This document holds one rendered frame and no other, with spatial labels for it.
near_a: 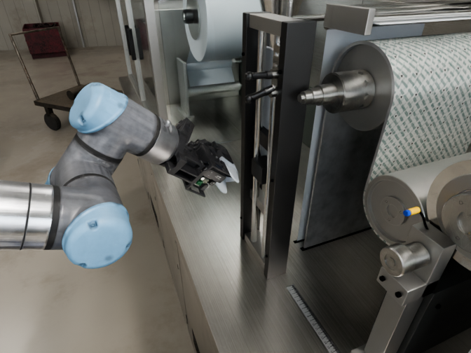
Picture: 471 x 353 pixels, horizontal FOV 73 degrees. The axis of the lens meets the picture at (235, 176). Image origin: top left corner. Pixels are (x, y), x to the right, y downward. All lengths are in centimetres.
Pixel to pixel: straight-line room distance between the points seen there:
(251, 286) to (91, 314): 131
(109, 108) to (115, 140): 5
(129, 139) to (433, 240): 44
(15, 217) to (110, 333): 150
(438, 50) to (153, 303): 168
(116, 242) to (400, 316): 43
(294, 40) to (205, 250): 55
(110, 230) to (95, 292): 166
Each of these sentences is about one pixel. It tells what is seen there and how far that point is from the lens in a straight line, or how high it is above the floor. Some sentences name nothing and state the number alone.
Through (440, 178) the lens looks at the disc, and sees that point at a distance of 50.
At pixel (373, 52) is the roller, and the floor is 139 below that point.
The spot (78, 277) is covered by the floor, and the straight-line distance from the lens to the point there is 216.
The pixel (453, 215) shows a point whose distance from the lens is 48.
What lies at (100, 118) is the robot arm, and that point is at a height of 133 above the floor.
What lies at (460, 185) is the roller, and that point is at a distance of 48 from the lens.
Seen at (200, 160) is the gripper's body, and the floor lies 121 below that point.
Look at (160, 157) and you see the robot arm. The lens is 53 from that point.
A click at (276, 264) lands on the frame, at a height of 94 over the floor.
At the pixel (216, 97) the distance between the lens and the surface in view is 126.
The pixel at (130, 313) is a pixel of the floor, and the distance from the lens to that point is 189.
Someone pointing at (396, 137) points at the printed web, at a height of 127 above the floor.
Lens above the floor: 150
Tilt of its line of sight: 32 degrees down
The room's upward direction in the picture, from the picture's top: straight up
